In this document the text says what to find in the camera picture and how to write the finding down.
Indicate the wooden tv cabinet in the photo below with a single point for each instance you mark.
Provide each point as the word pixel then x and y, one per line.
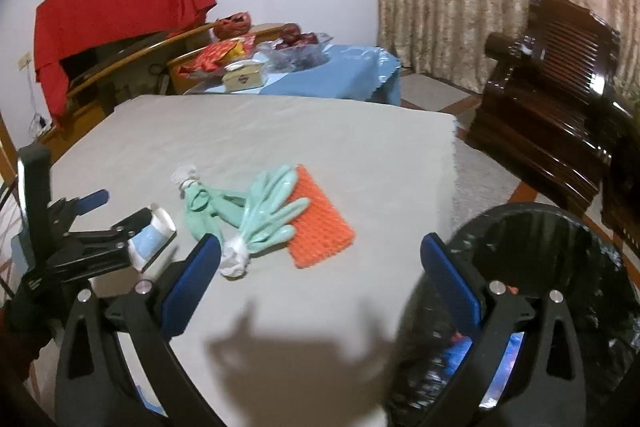
pixel 90 113

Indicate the grey tablecloth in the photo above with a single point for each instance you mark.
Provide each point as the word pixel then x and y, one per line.
pixel 300 142

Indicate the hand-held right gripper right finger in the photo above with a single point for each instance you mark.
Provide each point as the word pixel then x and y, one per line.
pixel 450 284

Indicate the cream tissue box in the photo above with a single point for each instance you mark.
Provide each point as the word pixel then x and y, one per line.
pixel 243 77

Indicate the white crumpled tissue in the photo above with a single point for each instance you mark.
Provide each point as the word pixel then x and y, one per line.
pixel 185 175
pixel 235 259

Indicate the black television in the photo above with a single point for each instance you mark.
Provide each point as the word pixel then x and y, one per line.
pixel 85 63

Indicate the blue scalloped table cover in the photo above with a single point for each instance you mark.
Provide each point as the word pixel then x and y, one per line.
pixel 150 399

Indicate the white blue medicine box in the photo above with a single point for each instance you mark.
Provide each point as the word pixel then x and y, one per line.
pixel 150 239

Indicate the red plastic bag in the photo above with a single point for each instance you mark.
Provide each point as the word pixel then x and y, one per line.
pixel 232 24

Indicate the dark red apple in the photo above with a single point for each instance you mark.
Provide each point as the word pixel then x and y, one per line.
pixel 287 42
pixel 308 38
pixel 289 29

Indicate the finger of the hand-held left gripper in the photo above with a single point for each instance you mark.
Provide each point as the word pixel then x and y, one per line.
pixel 92 199
pixel 115 237

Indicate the glass fruit bowl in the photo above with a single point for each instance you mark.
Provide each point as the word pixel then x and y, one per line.
pixel 300 56

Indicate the dark wooden armchair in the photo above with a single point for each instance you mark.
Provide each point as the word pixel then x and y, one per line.
pixel 545 107

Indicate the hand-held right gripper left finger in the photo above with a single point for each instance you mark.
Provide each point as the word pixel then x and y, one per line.
pixel 192 287

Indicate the dark wooden side table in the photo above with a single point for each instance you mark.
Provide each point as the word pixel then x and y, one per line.
pixel 622 197

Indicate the red yellow snack packet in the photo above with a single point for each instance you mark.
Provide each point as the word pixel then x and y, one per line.
pixel 240 46

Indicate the light blue tablecloth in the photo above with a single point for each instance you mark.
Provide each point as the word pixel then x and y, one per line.
pixel 345 72

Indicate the bin with black bag liner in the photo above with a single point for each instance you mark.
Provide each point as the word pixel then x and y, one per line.
pixel 575 267

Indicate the white wall socket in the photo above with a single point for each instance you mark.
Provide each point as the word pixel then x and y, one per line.
pixel 23 60

